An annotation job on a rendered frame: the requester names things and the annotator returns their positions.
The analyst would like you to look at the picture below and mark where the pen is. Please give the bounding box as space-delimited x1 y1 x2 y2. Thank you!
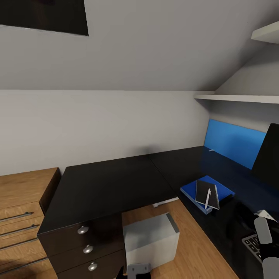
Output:
205 189 211 209

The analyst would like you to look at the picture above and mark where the notebook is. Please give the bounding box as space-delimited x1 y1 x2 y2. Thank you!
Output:
196 180 220 210

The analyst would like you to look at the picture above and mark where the monitor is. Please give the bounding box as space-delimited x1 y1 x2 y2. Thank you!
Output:
250 123 279 217

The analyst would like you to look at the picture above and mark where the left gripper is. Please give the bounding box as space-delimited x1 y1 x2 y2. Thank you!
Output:
115 266 151 279

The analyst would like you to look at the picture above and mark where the folder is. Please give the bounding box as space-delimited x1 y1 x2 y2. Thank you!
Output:
180 175 235 215

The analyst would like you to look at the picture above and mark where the mouse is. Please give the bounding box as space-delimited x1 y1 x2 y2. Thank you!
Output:
236 213 251 229

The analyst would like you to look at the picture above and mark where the keyboard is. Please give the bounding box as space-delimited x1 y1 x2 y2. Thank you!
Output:
241 234 262 264

